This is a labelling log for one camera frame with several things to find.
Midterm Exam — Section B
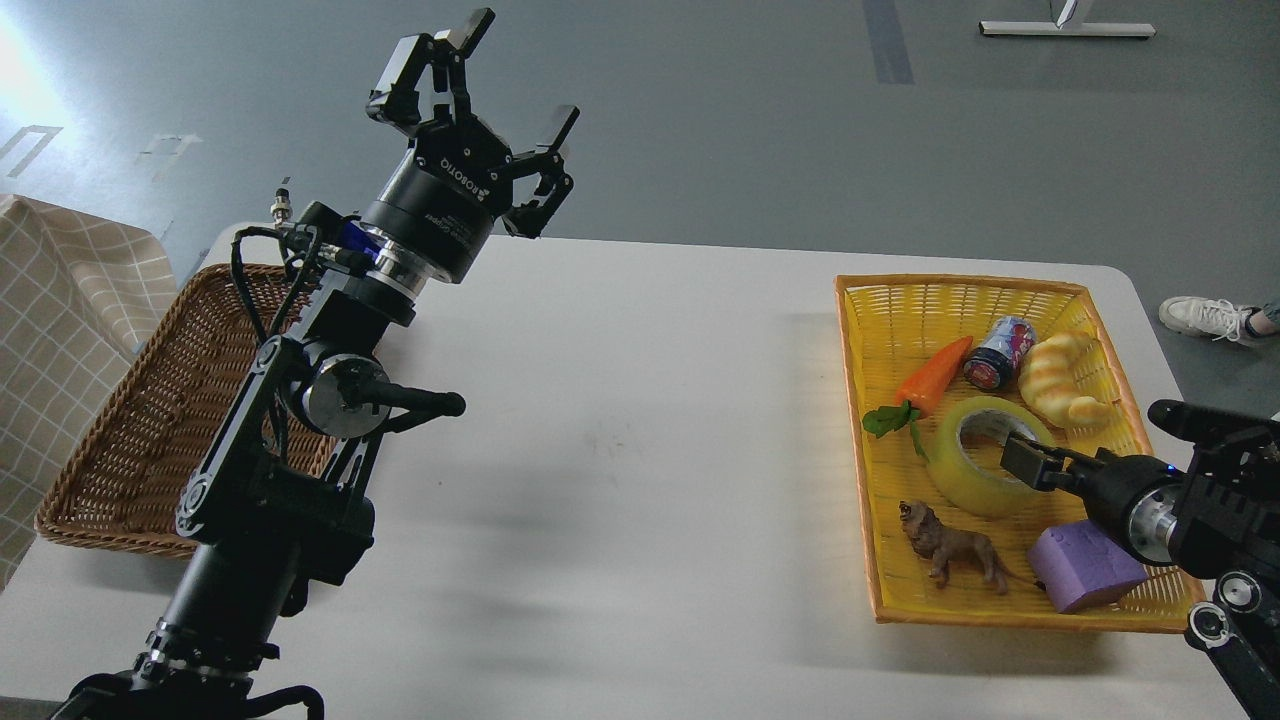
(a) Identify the brown wicker basket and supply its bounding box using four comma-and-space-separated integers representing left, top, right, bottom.
35, 263, 346, 559

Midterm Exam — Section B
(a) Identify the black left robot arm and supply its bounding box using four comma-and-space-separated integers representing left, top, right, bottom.
55, 8, 580, 719

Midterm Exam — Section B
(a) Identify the toy bread croissant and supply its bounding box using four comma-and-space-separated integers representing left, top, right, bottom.
1018, 331, 1110, 429

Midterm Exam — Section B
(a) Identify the white metal stand base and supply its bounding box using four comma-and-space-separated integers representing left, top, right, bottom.
978, 1, 1157, 40

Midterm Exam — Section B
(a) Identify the yellow plastic basket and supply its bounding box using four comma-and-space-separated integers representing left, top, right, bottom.
835, 274, 1204, 633

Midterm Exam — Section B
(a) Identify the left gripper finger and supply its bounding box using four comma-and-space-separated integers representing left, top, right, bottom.
366, 8, 497, 136
495, 105, 581, 240

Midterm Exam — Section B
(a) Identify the brown toy lion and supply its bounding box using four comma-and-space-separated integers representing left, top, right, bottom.
899, 500, 1009, 594

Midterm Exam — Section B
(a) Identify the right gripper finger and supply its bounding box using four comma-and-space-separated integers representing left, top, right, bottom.
1000, 433, 1076, 492

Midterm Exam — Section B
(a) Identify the white sneaker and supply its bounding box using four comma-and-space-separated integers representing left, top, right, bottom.
1158, 296, 1279, 346

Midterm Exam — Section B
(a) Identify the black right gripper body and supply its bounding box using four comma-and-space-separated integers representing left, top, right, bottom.
1061, 448, 1185, 568

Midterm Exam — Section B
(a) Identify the small soda can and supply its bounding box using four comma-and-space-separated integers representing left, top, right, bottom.
963, 315, 1038, 392

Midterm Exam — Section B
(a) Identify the purple foam block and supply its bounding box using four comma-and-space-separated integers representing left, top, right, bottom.
1027, 520, 1148, 614

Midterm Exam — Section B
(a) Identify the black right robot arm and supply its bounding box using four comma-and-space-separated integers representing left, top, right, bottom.
1001, 398, 1279, 719

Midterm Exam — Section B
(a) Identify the beige checkered cloth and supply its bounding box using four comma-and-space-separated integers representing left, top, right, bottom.
1, 193, 177, 582

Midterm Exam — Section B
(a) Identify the orange toy carrot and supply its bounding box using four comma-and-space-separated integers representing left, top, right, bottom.
860, 336, 973, 462

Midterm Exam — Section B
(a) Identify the yellow tape roll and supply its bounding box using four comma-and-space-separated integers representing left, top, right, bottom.
925, 396, 1053, 518

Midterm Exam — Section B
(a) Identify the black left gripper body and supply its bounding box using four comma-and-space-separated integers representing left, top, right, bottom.
362, 115, 512, 284

